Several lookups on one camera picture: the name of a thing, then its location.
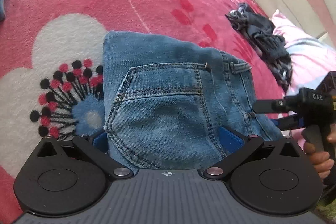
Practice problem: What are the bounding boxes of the dark plaid garment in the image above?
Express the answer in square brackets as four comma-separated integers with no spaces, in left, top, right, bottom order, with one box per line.
[225,2,293,90]

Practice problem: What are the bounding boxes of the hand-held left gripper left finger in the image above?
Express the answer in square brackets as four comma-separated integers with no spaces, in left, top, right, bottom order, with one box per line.
[35,132,134,180]

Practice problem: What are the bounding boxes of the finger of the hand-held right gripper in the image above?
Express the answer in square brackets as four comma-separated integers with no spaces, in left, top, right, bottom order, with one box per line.
[273,116,308,131]
[253,99,289,114]

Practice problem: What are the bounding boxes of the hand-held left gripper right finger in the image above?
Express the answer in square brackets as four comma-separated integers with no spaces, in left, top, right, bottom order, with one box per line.
[203,126,301,180]

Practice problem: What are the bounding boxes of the blue denim jeans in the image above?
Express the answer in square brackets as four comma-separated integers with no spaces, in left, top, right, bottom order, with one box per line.
[102,30,284,169]

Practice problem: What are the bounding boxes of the person's right hand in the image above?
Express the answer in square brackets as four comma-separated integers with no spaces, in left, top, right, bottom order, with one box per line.
[304,125,336,180]

